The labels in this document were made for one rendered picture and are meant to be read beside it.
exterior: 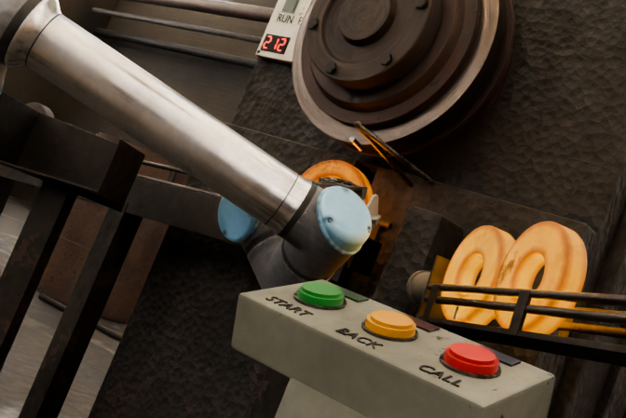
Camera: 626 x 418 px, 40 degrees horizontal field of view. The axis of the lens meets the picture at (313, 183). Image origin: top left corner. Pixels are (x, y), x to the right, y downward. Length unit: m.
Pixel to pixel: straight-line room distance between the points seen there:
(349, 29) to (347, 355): 1.09
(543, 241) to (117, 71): 0.61
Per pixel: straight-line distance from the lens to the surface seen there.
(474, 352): 0.65
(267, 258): 1.28
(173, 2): 11.34
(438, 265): 1.36
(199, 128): 1.16
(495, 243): 1.27
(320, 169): 1.71
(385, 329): 0.67
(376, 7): 1.65
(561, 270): 1.11
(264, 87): 2.08
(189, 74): 11.67
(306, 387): 0.68
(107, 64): 1.17
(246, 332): 0.72
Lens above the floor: 0.62
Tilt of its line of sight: 6 degrees up
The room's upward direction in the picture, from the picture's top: 22 degrees clockwise
